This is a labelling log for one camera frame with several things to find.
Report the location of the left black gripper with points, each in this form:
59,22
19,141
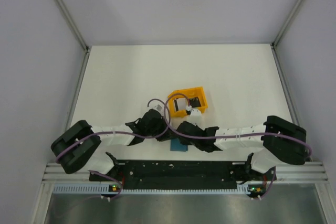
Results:
170,134

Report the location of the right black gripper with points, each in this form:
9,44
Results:
184,141

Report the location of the blue leather card holder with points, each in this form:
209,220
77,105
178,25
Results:
176,146

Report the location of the yellow plastic bin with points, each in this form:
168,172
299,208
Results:
179,105

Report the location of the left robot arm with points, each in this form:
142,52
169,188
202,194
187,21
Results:
84,146

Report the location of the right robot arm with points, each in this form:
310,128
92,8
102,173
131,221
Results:
253,149

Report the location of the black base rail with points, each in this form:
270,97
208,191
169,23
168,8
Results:
175,175

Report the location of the white cable duct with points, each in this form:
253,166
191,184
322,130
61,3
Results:
112,189

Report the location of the right aluminium frame post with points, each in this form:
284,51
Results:
287,23

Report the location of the aluminium frame post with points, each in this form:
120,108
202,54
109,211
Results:
287,23
71,24

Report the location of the aluminium frame rail front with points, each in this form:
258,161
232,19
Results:
309,173

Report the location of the left aluminium frame post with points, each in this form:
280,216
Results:
71,24

